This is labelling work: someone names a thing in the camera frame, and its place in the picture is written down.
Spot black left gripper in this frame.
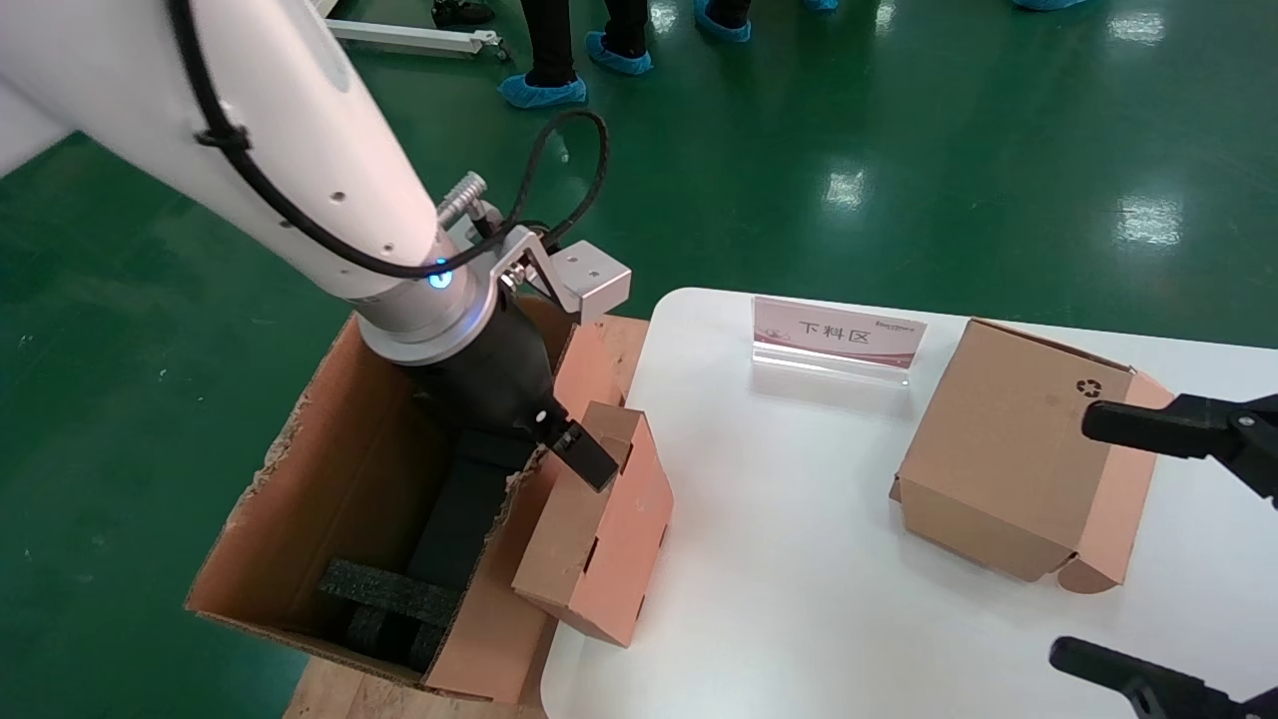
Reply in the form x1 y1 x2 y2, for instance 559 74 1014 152
413 300 621 493

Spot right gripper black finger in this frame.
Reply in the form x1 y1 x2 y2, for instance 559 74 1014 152
1081 392 1278 510
1048 636 1278 719

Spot small plain cardboard box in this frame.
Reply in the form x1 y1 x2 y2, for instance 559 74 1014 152
512 401 676 648

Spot cardboard box with recycling symbol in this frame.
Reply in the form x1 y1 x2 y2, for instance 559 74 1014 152
891 318 1177 595

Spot big open cardboard box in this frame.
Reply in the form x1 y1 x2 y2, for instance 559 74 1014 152
185 300 626 705

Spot tall black foam block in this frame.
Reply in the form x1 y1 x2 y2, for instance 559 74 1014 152
404 427 541 600

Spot low black foam piece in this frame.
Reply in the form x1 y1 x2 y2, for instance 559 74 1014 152
344 604 447 672

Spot acrylic sign with pink label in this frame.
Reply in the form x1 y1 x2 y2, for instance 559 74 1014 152
751 296 928 386

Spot wooden pallet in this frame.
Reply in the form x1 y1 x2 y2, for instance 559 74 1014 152
283 315 651 719

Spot person in black trousers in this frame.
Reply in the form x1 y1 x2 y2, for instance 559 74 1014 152
520 0 651 87

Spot black shoe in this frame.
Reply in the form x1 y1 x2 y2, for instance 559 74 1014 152
431 0 497 29

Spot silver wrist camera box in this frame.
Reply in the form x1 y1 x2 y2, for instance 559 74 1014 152
499 225 633 327

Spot black braided hose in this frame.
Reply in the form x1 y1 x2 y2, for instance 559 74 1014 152
499 108 611 267

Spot white metal cart frame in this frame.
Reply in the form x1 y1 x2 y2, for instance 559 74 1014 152
318 0 506 61

